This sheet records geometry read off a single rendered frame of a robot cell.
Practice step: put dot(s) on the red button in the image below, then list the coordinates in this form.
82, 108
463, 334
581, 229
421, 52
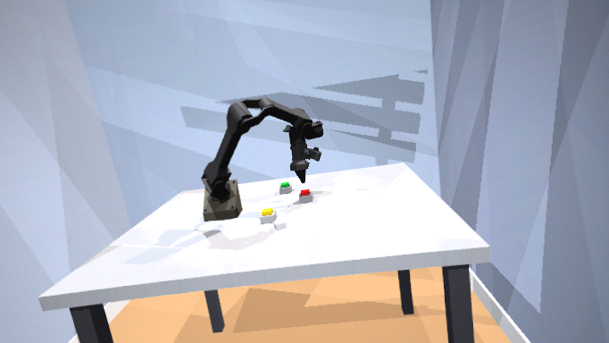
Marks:
305, 196

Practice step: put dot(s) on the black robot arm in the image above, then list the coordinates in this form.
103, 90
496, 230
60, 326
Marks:
240, 121

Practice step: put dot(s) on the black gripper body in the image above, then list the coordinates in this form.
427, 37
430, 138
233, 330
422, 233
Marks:
299, 163

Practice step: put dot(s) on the green button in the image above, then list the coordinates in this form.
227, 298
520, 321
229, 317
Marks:
285, 188

